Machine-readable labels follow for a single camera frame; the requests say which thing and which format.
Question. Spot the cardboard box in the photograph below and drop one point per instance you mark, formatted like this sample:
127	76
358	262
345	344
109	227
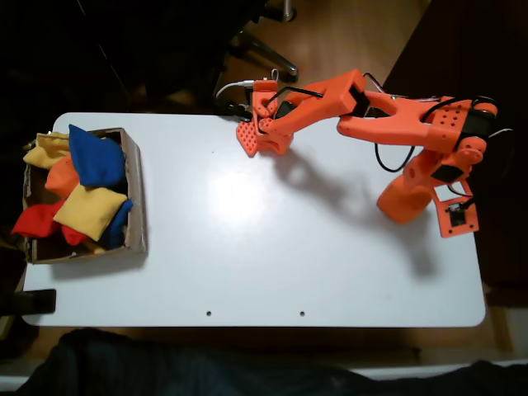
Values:
136	206

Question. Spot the dark blue bean bag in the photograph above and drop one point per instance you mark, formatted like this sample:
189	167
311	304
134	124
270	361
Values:
117	229

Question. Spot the large blue bean bag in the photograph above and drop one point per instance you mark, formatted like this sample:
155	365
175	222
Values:
95	156

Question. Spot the small yellow bean bag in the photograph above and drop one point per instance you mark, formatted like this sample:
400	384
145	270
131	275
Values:
95	248

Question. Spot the large yellow bean bag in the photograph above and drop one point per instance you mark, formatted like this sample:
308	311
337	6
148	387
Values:
88	210

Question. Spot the small red bean bag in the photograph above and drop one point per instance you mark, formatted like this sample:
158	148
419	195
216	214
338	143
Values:
72	236

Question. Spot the pale yellow bean bag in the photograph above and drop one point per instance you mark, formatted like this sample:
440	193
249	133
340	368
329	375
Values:
41	150

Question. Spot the large red bean bag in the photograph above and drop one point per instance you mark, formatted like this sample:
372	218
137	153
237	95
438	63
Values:
35	220

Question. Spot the wooden table leg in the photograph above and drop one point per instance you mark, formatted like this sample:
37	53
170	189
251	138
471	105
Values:
501	326

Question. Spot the office chair base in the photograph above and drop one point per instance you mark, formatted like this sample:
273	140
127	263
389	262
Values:
268	53

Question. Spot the black base clamp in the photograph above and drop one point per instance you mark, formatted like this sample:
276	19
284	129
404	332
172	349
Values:
233	110

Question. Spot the person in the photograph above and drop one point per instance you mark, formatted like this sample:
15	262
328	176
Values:
165	371

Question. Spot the black table clamp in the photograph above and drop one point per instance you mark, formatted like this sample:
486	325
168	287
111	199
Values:
39	301

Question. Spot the orange camera mount plate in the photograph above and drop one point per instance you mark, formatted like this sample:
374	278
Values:
449	227

